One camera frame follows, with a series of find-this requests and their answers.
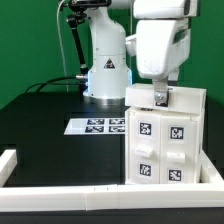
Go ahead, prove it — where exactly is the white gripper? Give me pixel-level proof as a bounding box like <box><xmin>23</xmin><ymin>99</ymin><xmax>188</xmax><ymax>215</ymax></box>
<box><xmin>136</xmin><ymin>19</ymin><xmax>191</xmax><ymax>103</ymax></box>

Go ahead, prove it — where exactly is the white cabinet box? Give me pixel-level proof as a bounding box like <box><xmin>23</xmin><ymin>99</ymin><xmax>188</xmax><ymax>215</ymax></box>
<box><xmin>125</xmin><ymin>107</ymin><xmax>204</xmax><ymax>184</ymax></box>

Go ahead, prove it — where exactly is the white cabinet top block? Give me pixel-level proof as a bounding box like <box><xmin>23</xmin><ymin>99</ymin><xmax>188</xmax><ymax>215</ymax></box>
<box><xmin>125</xmin><ymin>83</ymin><xmax>206</xmax><ymax>114</ymax></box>

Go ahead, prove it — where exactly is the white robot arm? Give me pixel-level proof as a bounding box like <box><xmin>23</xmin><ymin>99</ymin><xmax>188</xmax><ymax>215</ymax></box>
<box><xmin>68</xmin><ymin>0</ymin><xmax>199</xmax><ymax>105</ymax></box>

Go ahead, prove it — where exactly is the white U-shaped fence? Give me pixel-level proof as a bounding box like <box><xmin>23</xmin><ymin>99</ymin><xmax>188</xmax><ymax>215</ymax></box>
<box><xmin>0</xmin><ymin>149</ymin><xmax>224</xmax><ymax>212</ymax></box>

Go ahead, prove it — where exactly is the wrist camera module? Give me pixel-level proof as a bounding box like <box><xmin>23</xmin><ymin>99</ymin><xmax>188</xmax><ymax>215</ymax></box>
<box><xmin>125</xmin><ymin>35</ymin><xmax>137</xmax><ymax>57</ymax></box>

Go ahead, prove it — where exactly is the white marker base plate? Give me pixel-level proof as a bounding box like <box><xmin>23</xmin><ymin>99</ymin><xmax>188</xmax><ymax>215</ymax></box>
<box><xmin>64</xmin><ymin>118</ymin><xmax>125</xmax><ymax>135</ymax></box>

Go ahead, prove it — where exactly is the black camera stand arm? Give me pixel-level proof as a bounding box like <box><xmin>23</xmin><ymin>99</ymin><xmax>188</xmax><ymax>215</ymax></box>
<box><xmin>67</xmin><ymin>0</ymin><xmax>112</xmax><ymax>75</ymax></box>

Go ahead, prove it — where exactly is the black cable bundle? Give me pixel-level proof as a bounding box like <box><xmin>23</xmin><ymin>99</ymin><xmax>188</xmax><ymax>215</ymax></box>
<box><xmin>25</xmin><ymin>75</ymin><xmax>89</xmax><ymax>94</ymax></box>

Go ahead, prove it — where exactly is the grey hanging cable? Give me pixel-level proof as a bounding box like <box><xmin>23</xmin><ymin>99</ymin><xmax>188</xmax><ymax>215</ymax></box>
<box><xmin>56</xmin><ymin>0</ymin><xmax>70</xmax><ymax>93</ymax></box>

